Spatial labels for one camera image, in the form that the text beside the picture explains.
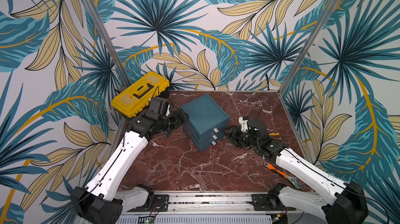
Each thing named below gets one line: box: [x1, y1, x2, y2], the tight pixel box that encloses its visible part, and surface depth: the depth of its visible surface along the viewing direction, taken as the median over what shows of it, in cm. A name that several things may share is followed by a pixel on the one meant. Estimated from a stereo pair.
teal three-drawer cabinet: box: [180, 93, 230, 153], surface depth 82 cm
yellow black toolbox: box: [110, 71, 171, 119], surface depth 97 cm
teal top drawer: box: [198, 117, 231, 140], surface depth 78 cm
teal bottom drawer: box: [198, 139, 221, 153], surface depth 91 cm
